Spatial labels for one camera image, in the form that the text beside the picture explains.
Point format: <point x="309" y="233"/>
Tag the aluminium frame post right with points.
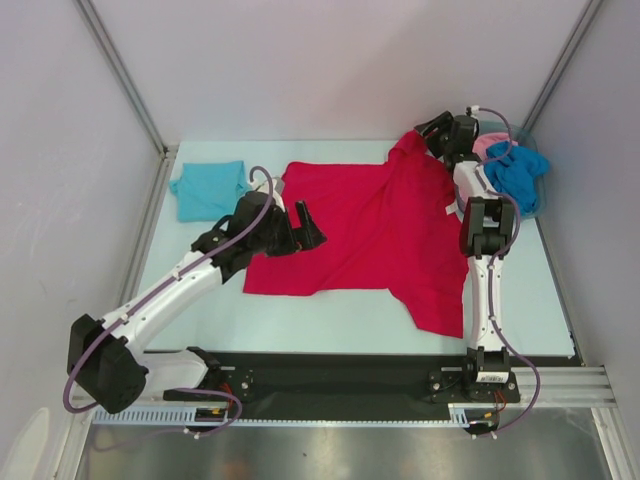
<point x="585" y="21"/>

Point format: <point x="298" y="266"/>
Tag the folded light blue t-shirt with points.
<point x="206" y="192"/>

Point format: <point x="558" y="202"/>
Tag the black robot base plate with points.
<point x="255" y="376"/>

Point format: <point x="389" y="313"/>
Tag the dark blue t-shirt in basket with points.
<point x="514" y="170"/>

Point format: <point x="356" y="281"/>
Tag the aluminium frame rail front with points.
<point x="555" y="385"/>

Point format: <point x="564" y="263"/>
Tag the grey plastic laundry basket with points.
<point x="521" y="137"/>

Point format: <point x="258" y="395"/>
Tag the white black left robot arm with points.
<point x="107" y="357"/>

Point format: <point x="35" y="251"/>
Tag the light blue cable duct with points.
<point x="209" y="417"/>

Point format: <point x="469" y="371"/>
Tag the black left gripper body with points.
<point x="278" y="239"/>

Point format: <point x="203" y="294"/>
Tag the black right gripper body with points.
<point x="435" y="133"/>

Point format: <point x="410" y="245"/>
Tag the aluminium frame post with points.
<point x="585" y="21"/>
<point x="115" y="62"/>

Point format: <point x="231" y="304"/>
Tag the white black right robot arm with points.
<point x="490" y="224"/>

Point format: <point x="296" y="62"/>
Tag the red t-shirt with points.
<point x="389" y="226"/>

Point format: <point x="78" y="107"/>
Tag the pink t-shirt in basket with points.
<point x="484" y="141"/>

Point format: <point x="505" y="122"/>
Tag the aluminium frame post left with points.
<point x="115" y="62"/>

